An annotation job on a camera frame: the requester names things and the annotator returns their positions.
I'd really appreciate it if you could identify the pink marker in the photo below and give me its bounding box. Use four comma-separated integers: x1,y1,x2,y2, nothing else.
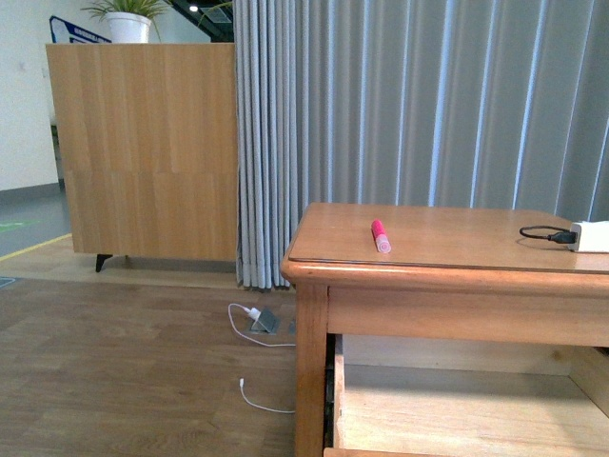
371,219,391,253

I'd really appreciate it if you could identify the wooden top drawer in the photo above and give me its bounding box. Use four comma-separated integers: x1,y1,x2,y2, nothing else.
324,348,608,456

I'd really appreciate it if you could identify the grey floor socket box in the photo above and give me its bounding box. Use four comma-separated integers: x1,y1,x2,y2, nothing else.
248,308,280,335

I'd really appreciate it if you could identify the light wood cabinet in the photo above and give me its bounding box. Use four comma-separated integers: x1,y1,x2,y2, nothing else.
47,43,238,262

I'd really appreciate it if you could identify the wooden nightstand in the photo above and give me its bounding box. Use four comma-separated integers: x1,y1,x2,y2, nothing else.
282,203,608,456

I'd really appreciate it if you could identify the grey pleated curtain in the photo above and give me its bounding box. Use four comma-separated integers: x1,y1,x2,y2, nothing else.
233,1,608,289

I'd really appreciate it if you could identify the green potted plant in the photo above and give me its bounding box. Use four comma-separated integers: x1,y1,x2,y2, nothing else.
82,0,172,22

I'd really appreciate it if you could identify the white plant pot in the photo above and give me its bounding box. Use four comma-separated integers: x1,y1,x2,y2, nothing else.
105,11,152,44

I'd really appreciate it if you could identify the white charger box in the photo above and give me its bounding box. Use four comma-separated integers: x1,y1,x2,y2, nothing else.
568,221,609,253

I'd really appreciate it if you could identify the white wall plug adapter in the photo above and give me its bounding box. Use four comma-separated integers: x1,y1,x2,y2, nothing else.
246,308,261,322

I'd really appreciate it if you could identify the white floor cable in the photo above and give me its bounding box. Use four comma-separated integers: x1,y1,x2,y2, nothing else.
227,303,297,415

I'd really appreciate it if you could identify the black usb cable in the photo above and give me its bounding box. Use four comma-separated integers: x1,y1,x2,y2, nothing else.
519,225,577,246

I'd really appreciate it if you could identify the blue wall sign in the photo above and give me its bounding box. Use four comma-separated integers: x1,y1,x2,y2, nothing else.
49,15,110,44

